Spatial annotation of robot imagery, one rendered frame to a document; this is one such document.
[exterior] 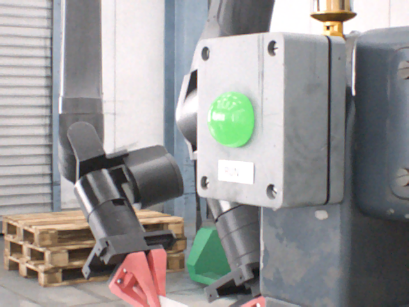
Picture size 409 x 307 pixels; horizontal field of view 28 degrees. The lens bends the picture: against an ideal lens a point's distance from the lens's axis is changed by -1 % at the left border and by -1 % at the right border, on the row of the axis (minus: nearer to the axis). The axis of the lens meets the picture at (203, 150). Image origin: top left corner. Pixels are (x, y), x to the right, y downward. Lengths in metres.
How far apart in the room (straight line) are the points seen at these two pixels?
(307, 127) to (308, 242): 0.08
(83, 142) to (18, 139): 7.48
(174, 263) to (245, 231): 5.81
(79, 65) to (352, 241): 0.71
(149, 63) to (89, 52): 8.18
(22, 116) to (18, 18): 0.99
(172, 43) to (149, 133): 1.04
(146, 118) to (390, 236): 8.81
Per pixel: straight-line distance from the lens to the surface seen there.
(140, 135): 9.23
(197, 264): 6.06
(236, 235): 0.73
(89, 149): 1.01
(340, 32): 0.51
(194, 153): 0.79
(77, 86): 1.09
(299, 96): 0.42
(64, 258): 6.06
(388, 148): 0.43
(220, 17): 0.79
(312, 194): 0.43
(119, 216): 0.97
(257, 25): 0.79
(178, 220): 6.46
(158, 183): 1.01
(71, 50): 1.13
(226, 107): 0.43
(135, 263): 0.93
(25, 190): 8.57
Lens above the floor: 1.29
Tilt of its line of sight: 3 degrees down
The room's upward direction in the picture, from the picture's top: straight up
